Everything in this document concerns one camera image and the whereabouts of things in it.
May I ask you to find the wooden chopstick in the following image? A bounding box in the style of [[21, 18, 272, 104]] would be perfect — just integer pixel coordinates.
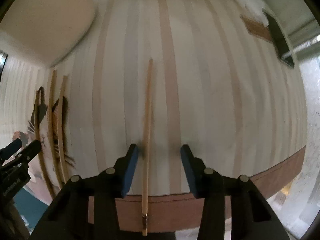
[[142, 59, 153, 237], [34, 89, 57, 201], [48, 70, 63, 189]]

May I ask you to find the wooden chopstick on cat ear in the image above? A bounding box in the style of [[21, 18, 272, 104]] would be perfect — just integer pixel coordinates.
[[34, 89, 57, 201]]

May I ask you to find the dark teal cabinet front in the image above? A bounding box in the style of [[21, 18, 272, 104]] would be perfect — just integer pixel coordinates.
[[14, 189, 48, 231]]

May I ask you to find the wooden chopstick on cat face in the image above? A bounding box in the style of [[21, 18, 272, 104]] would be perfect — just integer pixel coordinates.
[[48, 70, 63, 189]]

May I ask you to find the striped cat print placemat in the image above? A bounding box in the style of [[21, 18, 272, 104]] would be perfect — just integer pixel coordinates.
[[1, 0, 306, 232]]

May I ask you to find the white ceramic utensil holder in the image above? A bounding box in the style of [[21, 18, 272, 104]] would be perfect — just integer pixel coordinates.
[[1, 0, 95, 68]]

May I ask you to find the black rectangular object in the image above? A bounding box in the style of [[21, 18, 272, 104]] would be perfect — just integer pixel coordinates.
[[263, 10, 295, 69]]

